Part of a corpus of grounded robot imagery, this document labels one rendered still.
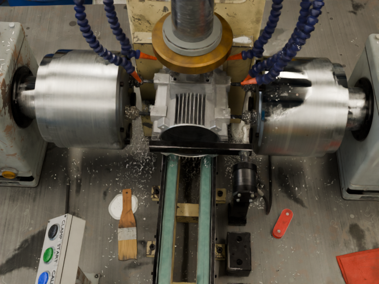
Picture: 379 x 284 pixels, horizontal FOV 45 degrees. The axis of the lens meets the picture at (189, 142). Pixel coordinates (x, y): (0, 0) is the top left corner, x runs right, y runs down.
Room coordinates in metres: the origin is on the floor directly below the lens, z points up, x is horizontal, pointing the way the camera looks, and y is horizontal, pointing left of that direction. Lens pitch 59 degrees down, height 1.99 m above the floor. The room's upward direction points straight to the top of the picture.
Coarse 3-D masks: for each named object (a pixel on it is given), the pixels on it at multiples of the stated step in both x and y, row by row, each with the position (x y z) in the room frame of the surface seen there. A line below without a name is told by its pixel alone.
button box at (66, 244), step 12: (60, 216) 0.36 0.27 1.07; (72, 216) 0.36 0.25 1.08; (48, 228) 0.34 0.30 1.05; (60, 228) 0.33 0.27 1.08; (72, 228) 0.33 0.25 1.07; (84, 228) 0.34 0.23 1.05; (48, 240) 0.31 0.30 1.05; (60, 240) 0.30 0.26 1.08; (72, 240) 0.31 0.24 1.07; (60, 252) 0.28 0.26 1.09; (72, 252) 0.28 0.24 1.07; (48, 264) 0.26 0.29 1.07; (60, 264) 0.25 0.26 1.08; (72, 264) 0.26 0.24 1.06; (60, 276) 0.23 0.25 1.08; (72, 276) 0.24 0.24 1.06
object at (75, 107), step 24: (48, 72) 0.68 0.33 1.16; (72, 72) 0.68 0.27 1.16; (96, 72) 0.68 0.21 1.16; (120, 72) 0.68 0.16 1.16; (24, 96) 0.67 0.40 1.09; (48, 96) 0.62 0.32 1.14; (72, 96) 0.62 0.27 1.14; (96, 96) 0.62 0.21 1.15; (120, 96) 0.64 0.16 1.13; (48, 120) 0.59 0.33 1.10; (72, 120) 0.58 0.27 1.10; (96, 120) 0.58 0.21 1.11; (120, 120) 0.60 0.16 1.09; (72, 144) 0.57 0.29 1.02; (96, 144) 0.56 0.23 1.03; (120, 144) 0.56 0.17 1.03
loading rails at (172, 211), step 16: (176, 160) 0.58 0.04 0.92; (208, 160) 0.58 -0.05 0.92; (176, 176) 0.53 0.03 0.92; (208, 176) 0.53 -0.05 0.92; (160, 192) 0.48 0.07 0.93; (176, 192) 0.49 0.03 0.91; (208, 192) 0.49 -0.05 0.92; (224, 192) 0.53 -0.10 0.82; (160, 208) 0.44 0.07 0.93; (176, 208) 0.47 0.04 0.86; (192, 208) 0.47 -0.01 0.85; (208, 208) 0.44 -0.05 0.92; (160, 224) 0.40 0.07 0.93; (176, 224) 0.44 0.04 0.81; (208, 224) 0.40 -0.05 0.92; (160, 240) 0.36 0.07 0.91; (208, 240) 0.36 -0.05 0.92; (160, 256) 0.32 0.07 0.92; (208, 256) 0.32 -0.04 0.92; (224, 256) 0.35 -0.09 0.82; (160, 272) 0.28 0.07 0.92; (208, 272) 0.28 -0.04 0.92
